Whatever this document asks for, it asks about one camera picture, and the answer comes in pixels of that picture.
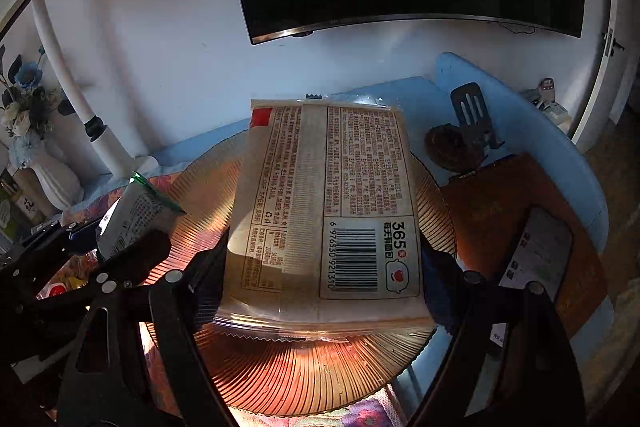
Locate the white door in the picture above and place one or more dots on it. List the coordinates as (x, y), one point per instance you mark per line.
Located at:
(595, 82)

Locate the woven brown basket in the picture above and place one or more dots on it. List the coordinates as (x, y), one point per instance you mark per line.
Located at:
(310, 372)

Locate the white ribbed vase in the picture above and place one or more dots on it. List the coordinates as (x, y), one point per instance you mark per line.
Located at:
(50, 182)

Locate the floral woven cloth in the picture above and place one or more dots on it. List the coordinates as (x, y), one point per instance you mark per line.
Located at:
(357, 414)

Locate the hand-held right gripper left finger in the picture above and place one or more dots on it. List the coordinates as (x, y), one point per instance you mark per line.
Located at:
(197, 269)

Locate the brown wooden board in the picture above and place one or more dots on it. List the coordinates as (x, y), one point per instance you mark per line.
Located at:
(490, 207)

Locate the black slotted spatula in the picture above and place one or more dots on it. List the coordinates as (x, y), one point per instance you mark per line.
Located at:
(467, 104)

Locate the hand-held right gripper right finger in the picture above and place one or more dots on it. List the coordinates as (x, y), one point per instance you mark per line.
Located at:
(442, 282)

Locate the blue table mat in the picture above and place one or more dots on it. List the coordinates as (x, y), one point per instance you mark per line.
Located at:
(540, 132)

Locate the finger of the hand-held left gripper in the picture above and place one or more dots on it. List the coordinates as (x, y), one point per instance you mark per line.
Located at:
(137, 252)
(75, 233)

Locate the white printed card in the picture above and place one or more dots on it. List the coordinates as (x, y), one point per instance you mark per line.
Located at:
(540, 247)

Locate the small grey green-edged packet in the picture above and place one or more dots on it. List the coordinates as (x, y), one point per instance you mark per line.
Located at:
(135, 212)

